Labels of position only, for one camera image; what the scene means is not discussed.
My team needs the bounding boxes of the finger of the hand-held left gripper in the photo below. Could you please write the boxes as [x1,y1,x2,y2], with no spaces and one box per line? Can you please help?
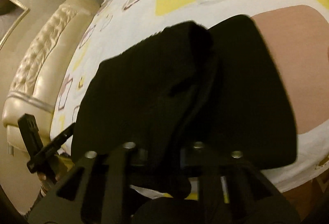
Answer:
[27,123,76,174]
[17,114,43,163]

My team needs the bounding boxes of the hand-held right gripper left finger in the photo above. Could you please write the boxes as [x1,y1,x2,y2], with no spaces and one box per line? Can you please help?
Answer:
[27,142,144,224]

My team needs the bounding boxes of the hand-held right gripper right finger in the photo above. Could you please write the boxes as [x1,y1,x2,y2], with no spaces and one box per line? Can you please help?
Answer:
[180,140,302,224]

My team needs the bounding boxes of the black pants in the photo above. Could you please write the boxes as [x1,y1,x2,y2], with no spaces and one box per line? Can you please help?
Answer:
[71,14,300,200]

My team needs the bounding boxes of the cream tufted leather headboard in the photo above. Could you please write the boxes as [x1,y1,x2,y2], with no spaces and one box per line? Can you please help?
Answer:
[1,0,101,156]

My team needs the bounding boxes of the gold wall picture frame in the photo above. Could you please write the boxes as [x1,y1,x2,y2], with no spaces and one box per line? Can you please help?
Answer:
[0,0,31,47]

